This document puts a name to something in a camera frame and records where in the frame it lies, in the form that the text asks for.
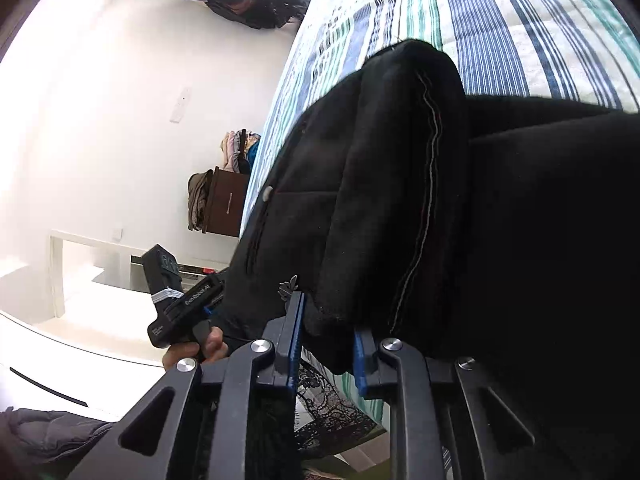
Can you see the white desk shelf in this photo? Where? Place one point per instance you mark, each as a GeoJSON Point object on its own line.
{"type": "Point", "coordinates": [90, 260]}

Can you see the olive cloth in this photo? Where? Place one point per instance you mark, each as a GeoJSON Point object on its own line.
{"type": "Point", "coordinates": [197, 200]}

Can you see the striped bed sheet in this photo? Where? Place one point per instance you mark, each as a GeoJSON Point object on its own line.
{"type": "Point", "coordinates": [500, 20]}

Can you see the black white patterned cloth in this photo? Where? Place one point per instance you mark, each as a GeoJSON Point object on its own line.
{"type": "Point", "coordinates": [330, 410]}

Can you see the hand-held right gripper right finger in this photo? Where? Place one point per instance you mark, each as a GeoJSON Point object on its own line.
{"type": "Point", "coordinates": [361, 360]}

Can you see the pile of folded clothes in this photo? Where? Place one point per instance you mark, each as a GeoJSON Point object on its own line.
{"type": "Point", "coordinates": [240, 152]}

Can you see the dark hanging clothes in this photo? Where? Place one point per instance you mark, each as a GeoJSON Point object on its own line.
{"type": "Point", "coordinates": [250, 5]}

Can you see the person's left forearm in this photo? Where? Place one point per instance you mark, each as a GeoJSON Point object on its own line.
{"type": "Point", "coordinates": [45, 432]}

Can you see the white wall socket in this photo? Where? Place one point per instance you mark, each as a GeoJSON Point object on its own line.
{"type": "Point", "coordinates": [118, 233]}

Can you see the dark books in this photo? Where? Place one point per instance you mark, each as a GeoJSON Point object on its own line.
{"type": "Point", "coordinates": [192, 271]}

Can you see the dark brown nightstand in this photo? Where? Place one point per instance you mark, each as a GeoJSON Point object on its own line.
{"type": "Point", "coordinates": [225, 205]}

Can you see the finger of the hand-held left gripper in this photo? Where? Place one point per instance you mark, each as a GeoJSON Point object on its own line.
{"type": "Point", "coordinates": [209, 311]}

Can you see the white cabinet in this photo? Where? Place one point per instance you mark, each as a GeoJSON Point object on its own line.
{"type": "Point", "coordinates": [60, 360]}

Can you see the black pants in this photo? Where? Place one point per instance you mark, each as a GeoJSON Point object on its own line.
{"type": "Point", "coordinates": [500, 210]}

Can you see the person's left hand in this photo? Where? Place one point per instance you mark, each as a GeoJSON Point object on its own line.
{"type": "Point", "coordinates": [216, 345]}

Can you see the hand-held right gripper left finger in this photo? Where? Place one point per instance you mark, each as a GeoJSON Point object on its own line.
{"type": "Point", "coordinates": [296, 345]}

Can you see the white wall switch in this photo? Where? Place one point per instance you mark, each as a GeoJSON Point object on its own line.
{"type": "Point", "coordinates": [180, 105]}

